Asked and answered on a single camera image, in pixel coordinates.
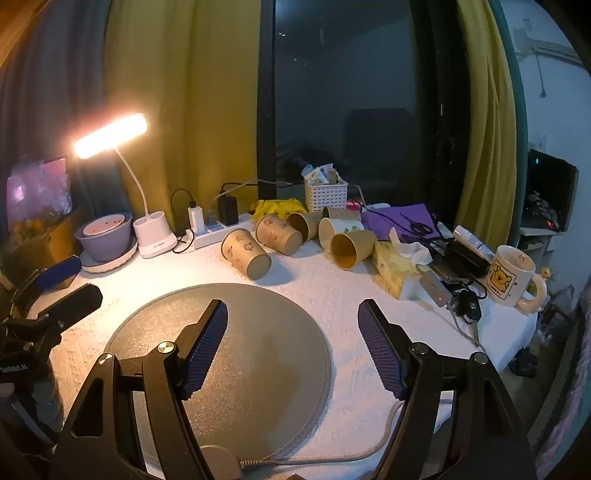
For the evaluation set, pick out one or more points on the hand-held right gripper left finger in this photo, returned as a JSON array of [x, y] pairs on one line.
[[203, 355]]

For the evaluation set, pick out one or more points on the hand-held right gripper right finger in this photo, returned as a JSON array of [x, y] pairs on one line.
[[381, 355]]

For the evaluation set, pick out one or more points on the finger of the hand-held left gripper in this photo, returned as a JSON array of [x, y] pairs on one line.
[[76, 301], [60, 271]]

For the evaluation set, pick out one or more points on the plain tan paper cup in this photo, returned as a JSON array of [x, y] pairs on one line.
[[353, 249]]

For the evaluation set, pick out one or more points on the beige printed paper cup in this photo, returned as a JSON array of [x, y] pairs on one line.
[[277, 235], [242, 251]]

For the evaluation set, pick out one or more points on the white green-print paper cup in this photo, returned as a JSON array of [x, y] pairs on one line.
[[341, 226]]

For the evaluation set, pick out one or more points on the brown paper cup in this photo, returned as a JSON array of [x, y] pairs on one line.
[[344, 213]]

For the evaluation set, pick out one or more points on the pale round plate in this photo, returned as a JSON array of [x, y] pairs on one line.
[[115, 265]]

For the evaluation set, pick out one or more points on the purple bowl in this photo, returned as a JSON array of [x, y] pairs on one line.
[[104, 237]]

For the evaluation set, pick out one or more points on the round grey mat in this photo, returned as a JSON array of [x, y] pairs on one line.
[[258, 350]]

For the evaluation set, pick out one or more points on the white textured tablecloth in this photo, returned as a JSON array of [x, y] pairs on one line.
[[360, 300]]

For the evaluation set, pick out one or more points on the yellow tissue box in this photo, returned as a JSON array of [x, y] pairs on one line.
[[395, 272]]

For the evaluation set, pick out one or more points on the purple plastic bag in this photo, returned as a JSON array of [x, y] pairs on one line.
[[39, 189]]

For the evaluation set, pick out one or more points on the silver flat device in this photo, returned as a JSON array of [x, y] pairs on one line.
[[435, 288]]

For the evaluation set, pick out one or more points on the bunch of keys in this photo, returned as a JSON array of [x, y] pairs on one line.
[[466, 307]]

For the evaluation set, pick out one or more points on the white desk lamp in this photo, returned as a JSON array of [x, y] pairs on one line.
[[154, 237]]

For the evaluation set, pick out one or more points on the white round puck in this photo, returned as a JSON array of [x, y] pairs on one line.
[[219, 464]]

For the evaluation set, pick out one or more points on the white power strip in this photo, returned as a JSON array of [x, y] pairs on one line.
[[217, 235]]

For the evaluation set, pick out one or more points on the black wallet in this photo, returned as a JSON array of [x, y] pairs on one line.
[[466, 261]]

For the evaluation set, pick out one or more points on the black scissors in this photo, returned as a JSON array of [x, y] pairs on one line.
[[418, 227]]

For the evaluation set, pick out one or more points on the white charger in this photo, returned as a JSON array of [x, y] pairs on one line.
[[196, 219]]

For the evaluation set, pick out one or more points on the purple cloth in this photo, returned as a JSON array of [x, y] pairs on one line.
[[392, 217]]

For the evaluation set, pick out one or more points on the white tube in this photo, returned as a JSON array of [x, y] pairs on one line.
[[473, 242]]

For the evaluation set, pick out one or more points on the black charger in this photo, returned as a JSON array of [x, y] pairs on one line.
[[228, 210]]

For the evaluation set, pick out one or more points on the white bear-print mug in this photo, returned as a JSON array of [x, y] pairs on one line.
[[510, 277]]

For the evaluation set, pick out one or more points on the yellow cloth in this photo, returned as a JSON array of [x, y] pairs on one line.
[[277, 206]]

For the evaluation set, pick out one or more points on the white plastic basket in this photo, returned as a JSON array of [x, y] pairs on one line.
[[325, 196]]

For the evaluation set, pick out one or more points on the grey curtain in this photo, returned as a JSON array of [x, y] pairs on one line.
[[55, 92]]

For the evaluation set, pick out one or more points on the sachets in basket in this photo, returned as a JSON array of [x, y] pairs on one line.
[[321, 173]]

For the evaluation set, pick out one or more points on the yellow curtain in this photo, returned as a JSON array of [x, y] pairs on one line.
[[184, 92], [489, 115]]

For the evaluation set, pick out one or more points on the black monitor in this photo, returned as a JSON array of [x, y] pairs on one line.
[[551, 189]]

